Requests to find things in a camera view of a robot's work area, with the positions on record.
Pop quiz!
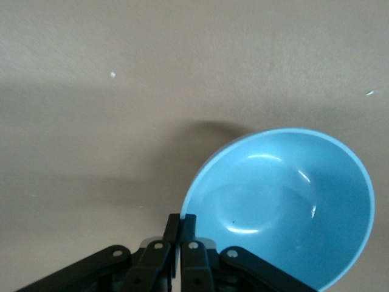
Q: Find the brown table cover cloth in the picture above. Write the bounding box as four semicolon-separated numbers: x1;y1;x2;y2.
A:
0;0;389;292

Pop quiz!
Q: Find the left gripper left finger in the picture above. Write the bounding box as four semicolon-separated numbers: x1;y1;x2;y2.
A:
18;214;181;292

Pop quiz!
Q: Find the blue bowl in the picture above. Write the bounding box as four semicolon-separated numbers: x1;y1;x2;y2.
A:
181;127;376;292

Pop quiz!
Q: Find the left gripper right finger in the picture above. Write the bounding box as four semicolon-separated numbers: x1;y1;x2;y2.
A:
179;214;317;292

